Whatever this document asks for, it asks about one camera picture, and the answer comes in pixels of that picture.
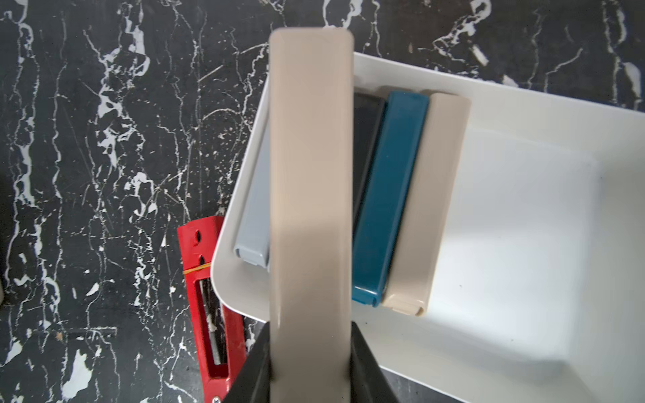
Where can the white storage tray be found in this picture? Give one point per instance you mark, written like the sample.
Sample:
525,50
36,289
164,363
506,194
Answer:
538,294

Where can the black plier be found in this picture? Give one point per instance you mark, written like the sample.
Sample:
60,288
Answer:
368,111

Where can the grey plier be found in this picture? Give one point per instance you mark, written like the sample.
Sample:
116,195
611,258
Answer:
253,239

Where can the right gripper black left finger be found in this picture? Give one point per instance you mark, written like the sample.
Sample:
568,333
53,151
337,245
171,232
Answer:
252,385

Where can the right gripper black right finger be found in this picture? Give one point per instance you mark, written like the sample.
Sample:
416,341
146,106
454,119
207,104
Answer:
368,383

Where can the teal plier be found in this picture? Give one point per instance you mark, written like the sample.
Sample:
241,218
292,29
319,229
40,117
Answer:
385,194

